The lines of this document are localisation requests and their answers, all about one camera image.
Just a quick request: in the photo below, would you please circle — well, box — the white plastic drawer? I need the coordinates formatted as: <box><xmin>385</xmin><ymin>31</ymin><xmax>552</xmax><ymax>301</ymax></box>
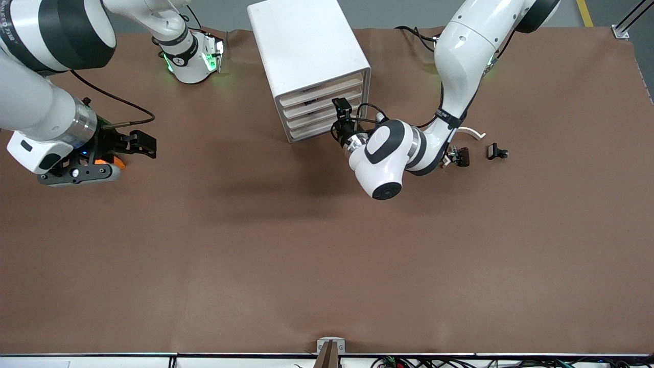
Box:
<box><xmin>289</xmin><ymin>106</ymin><xmax>367</xmax><ymax>143</ymax></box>
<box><xmin>282</xmin><ymin>83</ymin><xmax>367</xmax><ymax>121</ymax></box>
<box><xmin>279</xmin><ymin>73</ymin><xmax>367</xmax><ymax>110</ymax></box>
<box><xmin>285</xmin><ymin>95</ymin><xmax>367</xmax><ymax>132</ymax></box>

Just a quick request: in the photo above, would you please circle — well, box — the white drawer cabinet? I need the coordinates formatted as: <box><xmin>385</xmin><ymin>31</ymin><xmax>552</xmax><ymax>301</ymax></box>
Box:
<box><xmin>247</xmin><ymin>0</ymin><xmax>372</xmax><ymax>144</ymax></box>

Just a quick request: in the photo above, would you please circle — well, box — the orange and black block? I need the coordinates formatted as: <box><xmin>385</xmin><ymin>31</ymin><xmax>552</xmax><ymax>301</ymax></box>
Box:
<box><xmin>95</xmin><ymin>155</ymin><xmax>126</xmax><ymax>172</ymax></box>

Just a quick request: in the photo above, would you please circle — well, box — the brown table mat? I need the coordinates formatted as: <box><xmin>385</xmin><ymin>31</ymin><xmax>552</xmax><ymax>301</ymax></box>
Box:
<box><xmin>0</xmin><ymin>26</ymin><xmax>654</xmax><ymax>356</ymax></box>

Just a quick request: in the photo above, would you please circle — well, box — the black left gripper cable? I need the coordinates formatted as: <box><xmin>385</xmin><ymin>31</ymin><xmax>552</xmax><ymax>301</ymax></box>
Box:
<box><xmin>357</xmin><ymin>102</ymin><xmax>390</xmax><ymax>126</ymax></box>

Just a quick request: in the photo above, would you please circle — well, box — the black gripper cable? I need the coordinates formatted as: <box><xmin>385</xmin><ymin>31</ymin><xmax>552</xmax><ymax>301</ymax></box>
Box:
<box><xmin>357</xmin><ymin>102</ymin><xmax>390</xmax><ymax>126</ymax></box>
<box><xmin>69</xmin><ymin>69</ymin><xmax>155</xmax><ymax>128</ymax></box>

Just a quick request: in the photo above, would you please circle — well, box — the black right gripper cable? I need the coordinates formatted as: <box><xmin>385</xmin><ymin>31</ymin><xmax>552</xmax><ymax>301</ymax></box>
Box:
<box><xmin>69</xmin><ymin>69</ymin><xmax>155</xmax><ymax>128</ymax></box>

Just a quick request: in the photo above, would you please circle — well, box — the black left base cable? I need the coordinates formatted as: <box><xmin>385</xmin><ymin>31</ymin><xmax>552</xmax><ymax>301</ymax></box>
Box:
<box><xmin>394</xmin><ymin>25</ymin><xmax>441</xmax><ymax>53</ymax></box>

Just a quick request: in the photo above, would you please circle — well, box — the silver table edge bracket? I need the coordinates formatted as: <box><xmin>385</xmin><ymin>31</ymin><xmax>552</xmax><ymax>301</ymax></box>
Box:
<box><xmin>317</xmin><ymin>337</ymin><xmax>346</xmax><ymax>354</ymax></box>

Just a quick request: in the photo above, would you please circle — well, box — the white table edge rail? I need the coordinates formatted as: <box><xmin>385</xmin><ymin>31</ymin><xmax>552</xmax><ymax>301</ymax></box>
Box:
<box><xmin>0</xmin><ymin>353</ymin><xmax>654</xmax><ymax>368</ymax></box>

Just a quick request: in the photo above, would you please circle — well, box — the tangled cable bundle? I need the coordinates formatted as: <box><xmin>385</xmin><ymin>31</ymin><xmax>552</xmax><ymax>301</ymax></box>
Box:
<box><xmin>370</xmin><ymin>355</ymin><xmax>654</xmax><ymax>368</ymax></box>

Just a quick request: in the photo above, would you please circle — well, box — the black frame strut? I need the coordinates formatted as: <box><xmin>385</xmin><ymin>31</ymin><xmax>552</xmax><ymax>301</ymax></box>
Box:
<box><xmin>616</xmin><ymin>0</ymin><xmax>654</xmax><ymax>31</ymax></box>

